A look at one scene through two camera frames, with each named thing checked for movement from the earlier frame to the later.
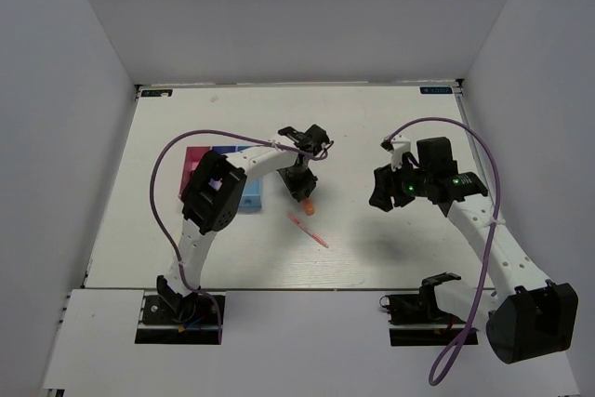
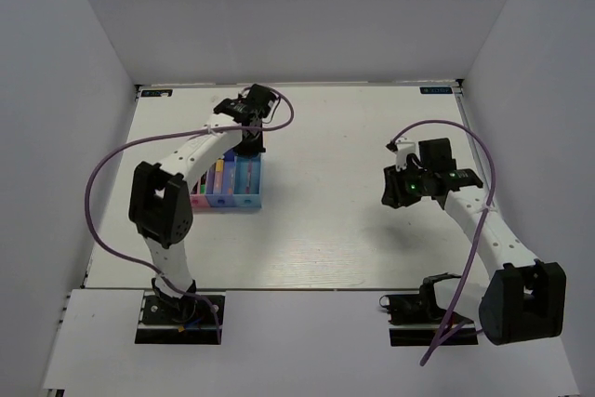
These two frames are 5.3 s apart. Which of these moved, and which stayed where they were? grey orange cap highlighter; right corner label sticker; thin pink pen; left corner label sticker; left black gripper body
Moved: left black gripper body; grey orange cap highlighter; thin pink pen
Stayed: left corner label sticker; right corner label sticker
